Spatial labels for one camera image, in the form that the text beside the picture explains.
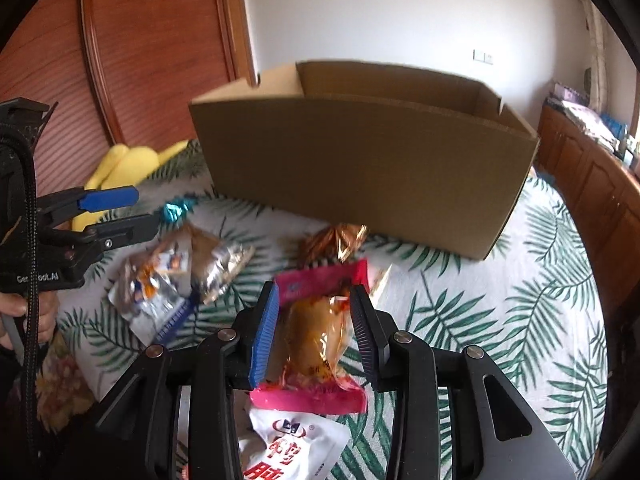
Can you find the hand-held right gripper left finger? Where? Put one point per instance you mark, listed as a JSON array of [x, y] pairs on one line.
[[264, 345]]

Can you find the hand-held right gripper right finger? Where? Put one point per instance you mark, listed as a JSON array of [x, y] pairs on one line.
[[364, 345]]

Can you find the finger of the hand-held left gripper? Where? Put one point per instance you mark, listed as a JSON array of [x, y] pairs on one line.
[[125, 232], [110, 200]]

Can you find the pink bread snack packet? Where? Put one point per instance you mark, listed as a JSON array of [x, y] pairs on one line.
[[315, 340]]

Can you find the blue shiny snack packet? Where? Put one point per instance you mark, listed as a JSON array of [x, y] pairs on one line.
[[175, 211]]

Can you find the silver orange printed snack packet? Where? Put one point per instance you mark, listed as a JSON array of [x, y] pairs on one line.
[[150, 285]]

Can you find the clear packet of brown biscuits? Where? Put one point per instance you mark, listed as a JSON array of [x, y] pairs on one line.
[[215, 260]]

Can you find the orange crinkly snack packet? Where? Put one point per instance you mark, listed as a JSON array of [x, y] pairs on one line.
[[325, 242]]

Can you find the brown cardboard box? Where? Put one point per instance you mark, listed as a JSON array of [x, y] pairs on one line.
[[350, 160]]

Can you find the person's left hand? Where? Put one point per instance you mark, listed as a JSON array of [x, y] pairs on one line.
[[46, 316]]

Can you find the yellow plush toy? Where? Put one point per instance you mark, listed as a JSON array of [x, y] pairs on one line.
[[125, 165]]

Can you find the white red printed snack packet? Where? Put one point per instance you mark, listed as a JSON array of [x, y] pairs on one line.
[[290, 440]]

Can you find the leaf print bed sheet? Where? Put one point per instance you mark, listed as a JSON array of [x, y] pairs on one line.
[[475, 320]]

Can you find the floral blanket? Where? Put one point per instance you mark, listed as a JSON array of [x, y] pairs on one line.
[[60, 385]]

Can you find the wooden wardrobe door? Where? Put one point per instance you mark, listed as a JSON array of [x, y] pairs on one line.
[[150, 35]]

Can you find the wooden cabinet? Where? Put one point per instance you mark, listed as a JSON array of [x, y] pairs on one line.
[[590, 180]]

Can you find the folded patterned cloth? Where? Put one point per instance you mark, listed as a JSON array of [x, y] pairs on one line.
[[587, 122]]

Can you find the purple box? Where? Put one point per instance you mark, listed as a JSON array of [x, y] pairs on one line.
[[567, 92]]

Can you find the blue box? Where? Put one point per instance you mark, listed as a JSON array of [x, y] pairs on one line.
[[615, 124]]

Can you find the patterned curtain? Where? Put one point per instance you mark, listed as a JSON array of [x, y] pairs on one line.
[[596, 50]]

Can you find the white wall switch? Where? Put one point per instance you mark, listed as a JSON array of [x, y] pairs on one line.
[[483, 57]]

